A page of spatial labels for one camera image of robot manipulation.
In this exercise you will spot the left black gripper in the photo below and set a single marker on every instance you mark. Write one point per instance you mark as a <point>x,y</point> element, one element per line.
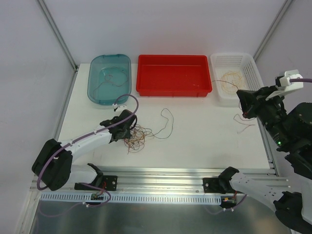
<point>125,131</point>

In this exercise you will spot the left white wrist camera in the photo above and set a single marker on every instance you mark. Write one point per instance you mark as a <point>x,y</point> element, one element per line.
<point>119,108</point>

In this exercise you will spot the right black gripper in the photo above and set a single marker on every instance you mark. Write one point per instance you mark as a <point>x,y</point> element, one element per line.
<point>255,103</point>

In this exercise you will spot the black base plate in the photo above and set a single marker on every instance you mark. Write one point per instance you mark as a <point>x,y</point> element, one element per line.
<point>214,185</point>
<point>107,182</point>

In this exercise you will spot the right aluminium frame post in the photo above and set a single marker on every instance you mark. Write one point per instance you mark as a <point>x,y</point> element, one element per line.
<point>287,4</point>

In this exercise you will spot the white perforated plastic basket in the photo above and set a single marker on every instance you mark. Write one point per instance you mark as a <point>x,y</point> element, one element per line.
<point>232,72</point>

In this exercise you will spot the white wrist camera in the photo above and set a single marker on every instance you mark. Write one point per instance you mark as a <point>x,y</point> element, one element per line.
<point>119,108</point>
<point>289,83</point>

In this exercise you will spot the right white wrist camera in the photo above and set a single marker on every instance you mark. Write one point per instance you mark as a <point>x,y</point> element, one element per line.
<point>289,83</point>

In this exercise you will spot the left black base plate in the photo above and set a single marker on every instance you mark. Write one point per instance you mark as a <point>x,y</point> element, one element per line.
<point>107,182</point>

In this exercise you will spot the aluminium mounting rail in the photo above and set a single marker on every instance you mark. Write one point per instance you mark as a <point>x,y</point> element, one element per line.
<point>138,180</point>

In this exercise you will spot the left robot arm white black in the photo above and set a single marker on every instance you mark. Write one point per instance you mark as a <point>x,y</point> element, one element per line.
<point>54,164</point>

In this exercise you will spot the red plastic tray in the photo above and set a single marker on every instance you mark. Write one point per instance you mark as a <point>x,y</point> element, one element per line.
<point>173,76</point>

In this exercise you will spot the teal transparent plastic tub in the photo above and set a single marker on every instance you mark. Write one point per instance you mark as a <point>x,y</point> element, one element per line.
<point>109,79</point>

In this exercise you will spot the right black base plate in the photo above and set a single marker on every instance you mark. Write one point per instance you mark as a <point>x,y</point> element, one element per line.
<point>214,185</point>

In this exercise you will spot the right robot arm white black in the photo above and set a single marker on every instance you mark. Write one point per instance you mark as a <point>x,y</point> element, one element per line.
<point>292,133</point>

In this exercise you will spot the white slotted cable duct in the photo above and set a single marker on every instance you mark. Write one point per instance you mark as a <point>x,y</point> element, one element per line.
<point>132,198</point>

